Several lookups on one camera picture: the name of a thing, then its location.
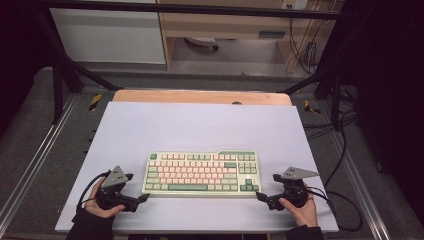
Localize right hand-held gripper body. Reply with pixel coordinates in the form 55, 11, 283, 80
266, 166, 321, 212

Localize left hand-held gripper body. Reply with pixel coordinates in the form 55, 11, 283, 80
95, 165, 140, 213

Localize green and pink keyboard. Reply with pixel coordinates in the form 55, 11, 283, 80
142, 149, 262, 199

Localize person's left hand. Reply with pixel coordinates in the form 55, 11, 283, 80
83, 181, 126, 220

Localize person's right hand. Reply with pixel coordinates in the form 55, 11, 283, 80
278, 191, 320, 229

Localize yellow and black tape strip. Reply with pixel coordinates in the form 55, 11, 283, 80
87, 93, 103, 112
302, 99, 322, 115

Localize black metal stand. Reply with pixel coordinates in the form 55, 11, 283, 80
32, 6, 125, 125
281, 6, 355, 132

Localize white board table cover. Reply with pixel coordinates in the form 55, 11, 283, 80
54, 101, 340, 234

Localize wooden table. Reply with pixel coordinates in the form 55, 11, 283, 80
112, 88, 294, 107

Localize dark curtain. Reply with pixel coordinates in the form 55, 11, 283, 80
0, 0, 52, 135
342, 0, 424, 228

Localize white cabinet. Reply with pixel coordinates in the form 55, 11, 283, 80
49, 6, 167, 65

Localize white chair base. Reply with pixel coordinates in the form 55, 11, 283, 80
183, 36, 220, 52

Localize light wooden desk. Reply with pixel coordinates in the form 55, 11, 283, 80
156, 0, 335, 73

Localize white power strip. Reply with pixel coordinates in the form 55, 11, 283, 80
281, 0, 310, 11

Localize black metal crossbar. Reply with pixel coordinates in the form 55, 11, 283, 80
33, 0, 345, 21

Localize left hand-held gripper black cable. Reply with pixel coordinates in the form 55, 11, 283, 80
76, 170, 111, 210

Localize hand-held gripper black cable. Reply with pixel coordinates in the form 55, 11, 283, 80
76, 170, 111, 210
304, 185, 364, 233

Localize black floor cables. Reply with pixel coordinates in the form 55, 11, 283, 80
301, 84, 360, 142

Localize aluminium rail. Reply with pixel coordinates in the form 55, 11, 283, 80
332, 132, 392, 240
0, 94, 80, 228

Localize right hand-held gripper black cable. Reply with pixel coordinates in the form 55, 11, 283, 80
304, 185, 364, 233

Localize bundle of hanging cables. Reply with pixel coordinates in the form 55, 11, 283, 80
287, 16, 327, 77

